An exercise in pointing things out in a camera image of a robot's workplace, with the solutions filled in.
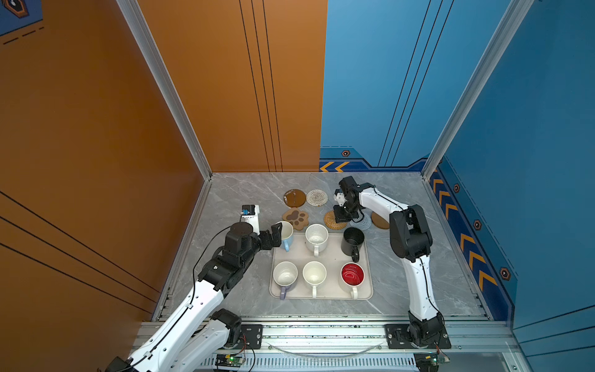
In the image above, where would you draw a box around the woven rattan round coaster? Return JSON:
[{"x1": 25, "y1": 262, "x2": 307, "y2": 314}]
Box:
[{"x1": 323, "y1": 211, "x2": 348, "y2": 230}]

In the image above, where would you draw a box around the aluminium front rail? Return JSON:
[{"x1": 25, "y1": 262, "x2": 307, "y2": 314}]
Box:
[{"x1": 121, "y1": 320, "x2": 533, "y2": 372}]

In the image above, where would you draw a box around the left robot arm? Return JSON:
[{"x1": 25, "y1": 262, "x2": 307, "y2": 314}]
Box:
[{"x1": 105, "y1": 222, "x2": 282, "y2": 371}]

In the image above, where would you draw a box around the plain white mug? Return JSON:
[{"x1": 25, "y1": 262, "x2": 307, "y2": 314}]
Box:
[{"x1": 302, "y1": 260, "x2": 327, "y2": 299}]

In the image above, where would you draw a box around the scratched brown wooden round coaster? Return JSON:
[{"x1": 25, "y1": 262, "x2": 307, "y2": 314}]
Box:
[{"x1": 284, "y1": 188, "x2": 307, "y2": 208}]

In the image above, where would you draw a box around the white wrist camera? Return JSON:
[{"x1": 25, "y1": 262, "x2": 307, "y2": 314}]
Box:
[
  {"x1": 240, "y1": 205, "x2": 260, "y2": 235},
  {"x1": 333, "y1": 191, "x2": 346, "y2": 207}
]

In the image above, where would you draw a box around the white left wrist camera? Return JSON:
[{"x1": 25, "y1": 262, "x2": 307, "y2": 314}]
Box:
[{"x1": 240, "y1": 205, "x2": 260, "y2": 235}]

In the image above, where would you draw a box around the white multicolour rope coaster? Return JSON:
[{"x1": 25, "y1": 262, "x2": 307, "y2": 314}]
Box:
[{"x1": 306, "y1": 189, "x2": 328, "y2": 207}]

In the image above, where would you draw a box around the cork paw print coaster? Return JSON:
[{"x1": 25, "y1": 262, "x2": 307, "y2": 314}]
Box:
[{"x1": 282, "y1": 208, "x2": 309, "y2": 231}]

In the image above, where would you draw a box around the left green circuit board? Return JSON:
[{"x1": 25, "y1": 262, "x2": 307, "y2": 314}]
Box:
[{"x1": 215, "y1": 354, "x2": 246, "y2": 370}]

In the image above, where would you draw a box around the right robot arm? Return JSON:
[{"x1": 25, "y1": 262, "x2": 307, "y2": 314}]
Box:
[{"x1": 333, "y1": 176, "x2": 447, "y2": 347}]

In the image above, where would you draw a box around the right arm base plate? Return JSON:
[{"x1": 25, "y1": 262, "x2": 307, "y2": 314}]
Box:
[{"x1": 384, "y1": 323, "x2": 452, "y2": 350}]

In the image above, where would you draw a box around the aluminium corner post left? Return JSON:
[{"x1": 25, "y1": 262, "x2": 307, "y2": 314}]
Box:
[{"x1": 116, "y1": 0, "x2": 212, "y2": 181}]

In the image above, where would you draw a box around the red inside white mug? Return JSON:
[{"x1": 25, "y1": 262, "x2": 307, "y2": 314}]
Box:
[{"x1": 339, "y1": 263, "x2": 365, "y2": 300}]

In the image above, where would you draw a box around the plain brown wooden round coaster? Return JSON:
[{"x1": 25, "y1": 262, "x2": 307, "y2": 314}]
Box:
[{"x1": 370, "y1": 212, "x2": 390, "y2": 229}]

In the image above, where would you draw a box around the white mug blue handle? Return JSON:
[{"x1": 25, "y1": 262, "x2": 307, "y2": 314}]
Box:
[{"x1": 280, "y1": 221, "x2": 294, "y2": 252}]

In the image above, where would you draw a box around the aluminium corner post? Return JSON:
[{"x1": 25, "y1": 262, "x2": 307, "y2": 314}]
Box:
[
  {"x1": 116, "y1": 0, "x2": 212, "y2": 181},
  {"x1": 421, "y1": 0, "x2": 534, "y2": 181}
]

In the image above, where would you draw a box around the aluminium corner post right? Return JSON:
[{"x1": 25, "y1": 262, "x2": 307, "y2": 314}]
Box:
[{"x1": 421, "y1": 0, "x2": 534, "y2": 181}]

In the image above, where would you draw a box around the white speckled mug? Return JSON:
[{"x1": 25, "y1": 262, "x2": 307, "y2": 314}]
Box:
[{"x1": 305, "y1": 224, "x2": 329, "y2": 257}]

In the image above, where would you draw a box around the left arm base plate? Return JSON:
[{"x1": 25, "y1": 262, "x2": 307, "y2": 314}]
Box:
[{"x1": 223, "y1": 323, "x2": 263, "y2": 350}]

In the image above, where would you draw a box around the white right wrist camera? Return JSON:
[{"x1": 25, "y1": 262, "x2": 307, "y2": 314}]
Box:
[{"x1": 333, "y1": 191, "x2": 346, "y2": 207}]

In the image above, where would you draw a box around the black mug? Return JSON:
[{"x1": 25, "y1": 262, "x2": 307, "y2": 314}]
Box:
[{"x1": 341, "y1": 227, "x2": 365, "y2": 263}]

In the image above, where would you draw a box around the light blue woven coaster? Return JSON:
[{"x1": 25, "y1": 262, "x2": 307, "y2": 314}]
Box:
[{"x1": 350, "y1": 212, "x2": 372, "y2": 231}]

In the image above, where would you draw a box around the right circuit board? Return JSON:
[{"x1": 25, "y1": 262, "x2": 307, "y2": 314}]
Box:
[{"x1": 414, "y1": 353, "x2": 451, "y2": 372}]

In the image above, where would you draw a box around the white serving tray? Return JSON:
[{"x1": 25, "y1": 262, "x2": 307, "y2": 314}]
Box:
[{"x1": 269, "y1": 232, "x2": 373, "y2": 301}]

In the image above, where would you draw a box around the white mug purple handle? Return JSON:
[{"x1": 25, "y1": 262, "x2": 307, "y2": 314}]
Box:
[{"x1": 273, "y1": 261, "x2": 298, "y2": 300}]

